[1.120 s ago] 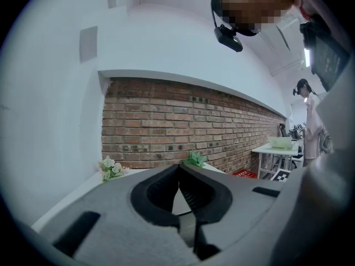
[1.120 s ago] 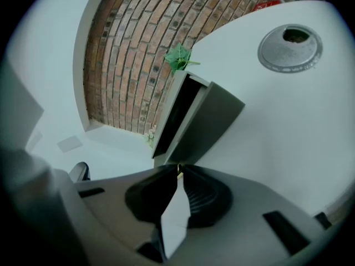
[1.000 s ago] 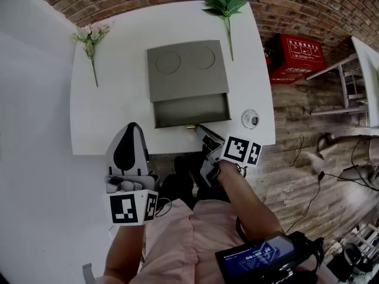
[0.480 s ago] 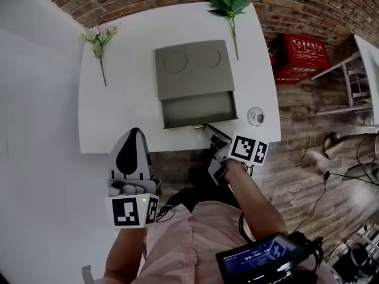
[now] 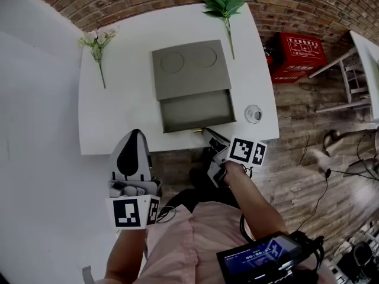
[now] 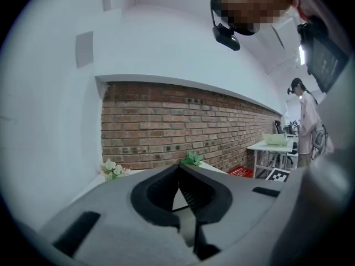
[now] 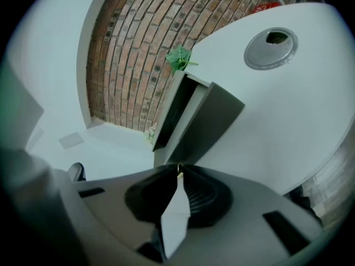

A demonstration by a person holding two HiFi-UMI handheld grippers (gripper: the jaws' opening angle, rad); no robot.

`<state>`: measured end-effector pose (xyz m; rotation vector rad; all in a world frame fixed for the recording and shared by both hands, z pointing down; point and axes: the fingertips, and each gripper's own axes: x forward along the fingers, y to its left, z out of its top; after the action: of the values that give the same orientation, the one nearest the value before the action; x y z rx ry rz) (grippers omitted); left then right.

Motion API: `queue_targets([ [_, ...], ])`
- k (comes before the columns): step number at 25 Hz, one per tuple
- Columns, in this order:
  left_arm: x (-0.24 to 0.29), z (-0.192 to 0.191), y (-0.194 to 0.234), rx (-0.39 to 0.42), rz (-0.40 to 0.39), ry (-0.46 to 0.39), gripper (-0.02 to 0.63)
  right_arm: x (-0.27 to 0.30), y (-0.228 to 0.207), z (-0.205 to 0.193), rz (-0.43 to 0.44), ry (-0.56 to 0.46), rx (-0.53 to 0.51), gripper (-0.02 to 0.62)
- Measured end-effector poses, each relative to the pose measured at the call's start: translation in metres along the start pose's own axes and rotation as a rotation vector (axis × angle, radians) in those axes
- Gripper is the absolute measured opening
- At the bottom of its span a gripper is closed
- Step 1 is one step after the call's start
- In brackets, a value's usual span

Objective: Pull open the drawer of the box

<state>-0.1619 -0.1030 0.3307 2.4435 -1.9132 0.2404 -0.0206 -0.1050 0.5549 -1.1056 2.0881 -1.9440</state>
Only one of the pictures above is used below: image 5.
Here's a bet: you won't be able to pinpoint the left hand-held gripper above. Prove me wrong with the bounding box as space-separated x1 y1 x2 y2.
105 129 163 230

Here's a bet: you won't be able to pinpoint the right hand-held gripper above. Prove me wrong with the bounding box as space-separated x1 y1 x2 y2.
201 127 268 188

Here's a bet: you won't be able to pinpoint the person's right forearm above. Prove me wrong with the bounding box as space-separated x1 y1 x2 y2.
222 160 290 243

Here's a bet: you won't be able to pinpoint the person's left forearm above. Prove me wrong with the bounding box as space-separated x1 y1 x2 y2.
103 227 149 284

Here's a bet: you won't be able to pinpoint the grey drawer box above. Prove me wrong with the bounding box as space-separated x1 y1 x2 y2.
151 39 233 102

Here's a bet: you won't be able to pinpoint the small round white dish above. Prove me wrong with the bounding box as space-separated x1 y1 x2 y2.
243 104 263 125

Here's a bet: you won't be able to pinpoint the person's black trousers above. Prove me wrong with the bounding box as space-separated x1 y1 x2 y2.
165 167 241 216

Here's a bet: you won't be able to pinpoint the white desk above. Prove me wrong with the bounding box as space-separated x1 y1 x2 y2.
77 2 280 156

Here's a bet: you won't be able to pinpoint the person's pink shirt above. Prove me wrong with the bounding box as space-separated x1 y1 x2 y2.
138 201 337 284

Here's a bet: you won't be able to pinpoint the red fire extinguisher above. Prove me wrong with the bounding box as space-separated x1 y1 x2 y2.
264 46 275 69

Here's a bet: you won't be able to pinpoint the red fire extinguisher cabinet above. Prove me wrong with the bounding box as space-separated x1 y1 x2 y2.
270 31 328 85

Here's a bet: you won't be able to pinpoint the white artificial flower sprig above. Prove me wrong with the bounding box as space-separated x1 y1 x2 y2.
77 26 120 90

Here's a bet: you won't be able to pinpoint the green artificial leaf sprig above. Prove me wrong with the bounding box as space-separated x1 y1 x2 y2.
201 0 247 60

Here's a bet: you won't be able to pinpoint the black chair base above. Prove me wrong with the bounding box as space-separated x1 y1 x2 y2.
343 158 379 179

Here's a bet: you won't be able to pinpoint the white folding table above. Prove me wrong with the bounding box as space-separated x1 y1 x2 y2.
307 29 379 121

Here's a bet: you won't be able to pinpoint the black rolling chair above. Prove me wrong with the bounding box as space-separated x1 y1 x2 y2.
335 241 379 281

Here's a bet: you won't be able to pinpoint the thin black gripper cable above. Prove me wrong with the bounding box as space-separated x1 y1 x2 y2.
156 205 178 224

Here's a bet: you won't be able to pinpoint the thin black looped cable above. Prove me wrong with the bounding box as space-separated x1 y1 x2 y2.
296 131 311 166

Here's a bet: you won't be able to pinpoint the grey strap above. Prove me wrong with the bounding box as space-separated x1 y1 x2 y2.
81 265 95 284

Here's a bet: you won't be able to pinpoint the black floor cable with adapter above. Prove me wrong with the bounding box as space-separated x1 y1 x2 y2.
296 167 333 232

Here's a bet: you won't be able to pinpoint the white wire rack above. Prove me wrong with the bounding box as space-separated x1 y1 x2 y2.
325 221 379 284

